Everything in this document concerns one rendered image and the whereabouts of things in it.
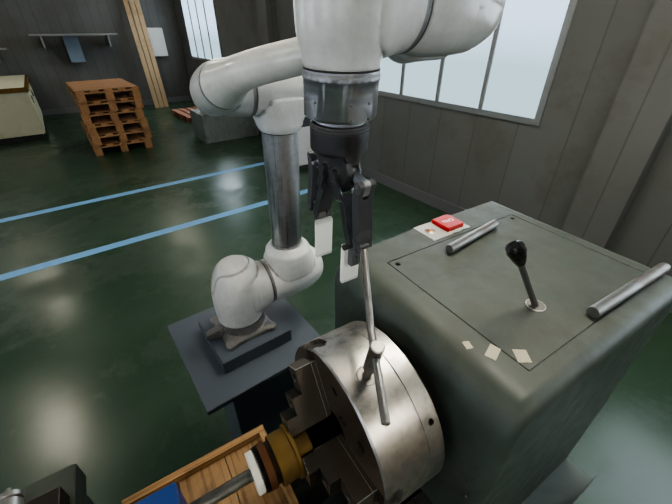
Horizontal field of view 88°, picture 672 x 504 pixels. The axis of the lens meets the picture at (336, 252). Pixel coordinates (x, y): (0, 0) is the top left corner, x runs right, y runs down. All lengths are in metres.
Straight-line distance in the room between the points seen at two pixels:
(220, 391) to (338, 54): 1.03
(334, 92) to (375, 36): 0.07
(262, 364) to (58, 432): 1.38
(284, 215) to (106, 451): 1.54
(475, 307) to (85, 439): 2.00
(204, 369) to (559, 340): 1.02
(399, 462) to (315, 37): 0.57
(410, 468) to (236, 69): 0.72
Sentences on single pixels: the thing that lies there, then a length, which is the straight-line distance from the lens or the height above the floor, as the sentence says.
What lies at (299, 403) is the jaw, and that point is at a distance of 0.65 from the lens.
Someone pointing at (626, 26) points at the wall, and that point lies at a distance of 3.16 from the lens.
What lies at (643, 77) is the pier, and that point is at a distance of 2.94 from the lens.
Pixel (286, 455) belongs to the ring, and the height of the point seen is 1.12.
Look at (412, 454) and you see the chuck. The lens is 0.62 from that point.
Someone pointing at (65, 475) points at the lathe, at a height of 0.93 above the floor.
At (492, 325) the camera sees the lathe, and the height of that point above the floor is 1.25.
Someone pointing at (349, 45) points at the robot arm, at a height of 1.68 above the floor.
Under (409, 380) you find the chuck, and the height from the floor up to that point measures 1.22.
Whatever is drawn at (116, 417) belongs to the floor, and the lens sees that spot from 2.29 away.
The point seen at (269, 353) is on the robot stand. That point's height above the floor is 0.75.
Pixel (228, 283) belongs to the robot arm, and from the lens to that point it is 1.12.
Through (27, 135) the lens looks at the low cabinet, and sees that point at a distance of 8.34.
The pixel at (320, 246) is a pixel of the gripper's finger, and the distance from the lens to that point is 0.57.
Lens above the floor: 1.70
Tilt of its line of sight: 33 degrees down
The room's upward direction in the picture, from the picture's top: straight up
